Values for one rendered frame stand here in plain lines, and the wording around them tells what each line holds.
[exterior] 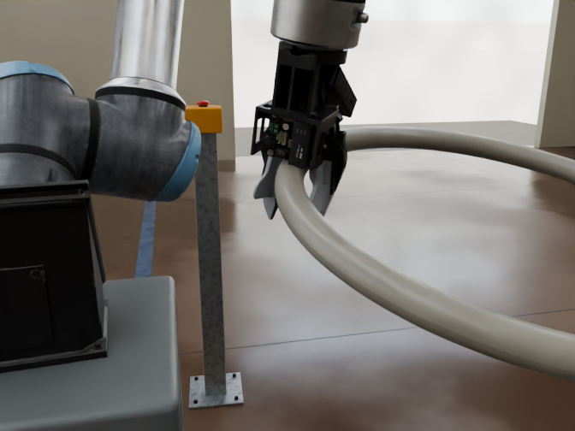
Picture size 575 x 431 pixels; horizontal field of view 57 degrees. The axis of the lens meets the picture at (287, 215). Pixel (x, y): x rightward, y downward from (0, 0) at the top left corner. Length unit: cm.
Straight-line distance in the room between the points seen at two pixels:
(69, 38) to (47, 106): 588
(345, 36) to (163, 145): 43
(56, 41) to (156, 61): 583
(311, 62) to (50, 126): 44
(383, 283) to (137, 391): 39
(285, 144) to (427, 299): 25
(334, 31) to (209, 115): 124
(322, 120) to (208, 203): 131
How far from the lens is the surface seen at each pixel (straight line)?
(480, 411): 217
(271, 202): 64
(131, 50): 93
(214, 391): 212
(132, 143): 86
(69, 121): 84
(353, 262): 40
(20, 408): 71
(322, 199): 61
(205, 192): 180
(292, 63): 52
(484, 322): 38
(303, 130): 53
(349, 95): 63
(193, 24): 665
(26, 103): 84
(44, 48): 676
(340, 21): 52
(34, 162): 77
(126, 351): 77
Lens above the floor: 123
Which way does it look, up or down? 17 degrees down
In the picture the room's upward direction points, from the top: straight up
